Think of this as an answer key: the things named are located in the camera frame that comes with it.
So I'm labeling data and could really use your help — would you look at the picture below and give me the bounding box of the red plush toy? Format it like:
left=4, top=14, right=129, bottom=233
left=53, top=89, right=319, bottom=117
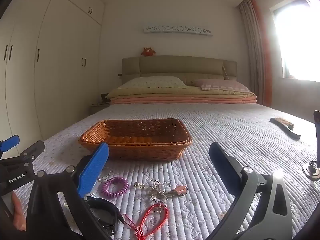
left=140, top=47, right=157, bottom=57

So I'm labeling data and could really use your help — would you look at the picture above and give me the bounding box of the white quilted bedspread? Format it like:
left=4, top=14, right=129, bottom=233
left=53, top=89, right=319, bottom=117
left=12, top=102, right=320, bottom=240

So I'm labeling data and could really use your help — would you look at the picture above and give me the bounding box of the white built-in wardrobe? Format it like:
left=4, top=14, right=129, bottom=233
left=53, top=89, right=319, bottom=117
left=0, top=0, right=105, bottom=153

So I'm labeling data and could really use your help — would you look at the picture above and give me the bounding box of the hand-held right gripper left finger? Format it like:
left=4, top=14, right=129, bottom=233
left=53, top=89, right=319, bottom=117
left=26, top=142, right=118, bottom=240

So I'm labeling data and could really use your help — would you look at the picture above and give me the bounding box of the black strap watch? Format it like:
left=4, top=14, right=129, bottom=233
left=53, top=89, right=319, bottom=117
left=86, top=196, right=124, bottom=235

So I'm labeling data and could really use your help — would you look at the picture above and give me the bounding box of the brown wicker basket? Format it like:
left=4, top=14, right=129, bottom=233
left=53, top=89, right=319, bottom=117
left=78, top=118, right=193, bottom=161

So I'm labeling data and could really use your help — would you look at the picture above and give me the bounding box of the pink hair clip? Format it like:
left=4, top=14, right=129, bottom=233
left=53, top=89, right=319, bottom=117
left=146, top=185, right=188, bottom=198

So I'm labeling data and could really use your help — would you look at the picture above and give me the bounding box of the folded pink blanket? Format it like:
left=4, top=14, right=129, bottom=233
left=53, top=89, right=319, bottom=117
left=110, top=95, right=257, bottom=104

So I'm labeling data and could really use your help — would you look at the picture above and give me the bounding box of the person's left hand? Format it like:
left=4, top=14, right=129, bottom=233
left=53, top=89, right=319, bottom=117
left=11, top=192, right=27, bottom=231

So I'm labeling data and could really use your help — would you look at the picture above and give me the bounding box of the black metal stand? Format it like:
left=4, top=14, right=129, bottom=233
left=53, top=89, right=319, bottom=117
left=302, top=110, right=320, bottom=180

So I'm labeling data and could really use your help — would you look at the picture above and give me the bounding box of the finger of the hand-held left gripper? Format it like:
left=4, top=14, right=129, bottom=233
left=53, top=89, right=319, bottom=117
left=0, top=135, right=20, bottom=153
left=14, top=140, right=45, bottom=162

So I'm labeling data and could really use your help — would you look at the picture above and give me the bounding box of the folded yellow blanket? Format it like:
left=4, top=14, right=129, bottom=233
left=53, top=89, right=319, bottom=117
left=106, top=85, right=257, bottom=99

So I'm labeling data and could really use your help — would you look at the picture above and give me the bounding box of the beige padded headboard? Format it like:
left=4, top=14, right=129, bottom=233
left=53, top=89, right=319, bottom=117
left=122, top=55, right=237, bottom=84

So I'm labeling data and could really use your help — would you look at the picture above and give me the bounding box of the pink pillow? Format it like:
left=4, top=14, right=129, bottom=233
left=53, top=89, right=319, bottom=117
left=192, top=79, right=250, bottom=92

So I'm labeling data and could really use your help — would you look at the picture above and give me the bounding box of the red cord bracelet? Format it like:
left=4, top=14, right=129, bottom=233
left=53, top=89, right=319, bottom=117
left=124, top=203, right=168, bottom=239

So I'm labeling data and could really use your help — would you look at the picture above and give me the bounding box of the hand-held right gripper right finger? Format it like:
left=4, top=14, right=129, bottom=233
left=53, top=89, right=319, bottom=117
left=209, top=142, right=293, bottom=240

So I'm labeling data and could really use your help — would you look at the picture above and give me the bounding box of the white carved wall decoration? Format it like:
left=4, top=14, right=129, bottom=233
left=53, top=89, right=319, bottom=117
left=144, top=25, right=213, bottom=37

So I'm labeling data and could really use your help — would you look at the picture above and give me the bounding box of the purple spiral coil bracelet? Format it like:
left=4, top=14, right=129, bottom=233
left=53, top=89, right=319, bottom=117
left=101, top=177, right=129, bottom=198

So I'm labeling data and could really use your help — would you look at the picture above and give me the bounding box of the grey and orange curtain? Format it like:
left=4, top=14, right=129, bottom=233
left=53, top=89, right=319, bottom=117
left=239, top=0, right=273, bottom=107

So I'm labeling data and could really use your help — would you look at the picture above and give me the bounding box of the clear crystal bead bracelet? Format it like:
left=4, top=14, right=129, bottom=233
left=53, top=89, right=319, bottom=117
left=96, top=167, right=113, bottom=183

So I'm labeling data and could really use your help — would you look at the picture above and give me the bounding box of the bright window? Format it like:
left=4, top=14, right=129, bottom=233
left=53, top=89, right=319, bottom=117
left=270, top=0, right=320, bottom=82

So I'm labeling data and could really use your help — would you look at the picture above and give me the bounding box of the pale yellow pillow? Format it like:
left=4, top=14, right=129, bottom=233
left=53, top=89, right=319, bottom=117
left=117, top=76, right=187, bottom=90

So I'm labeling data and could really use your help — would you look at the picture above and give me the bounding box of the black handled bed brush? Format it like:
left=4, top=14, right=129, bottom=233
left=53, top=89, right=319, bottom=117
left=270, top=117, right=301, bottom=140

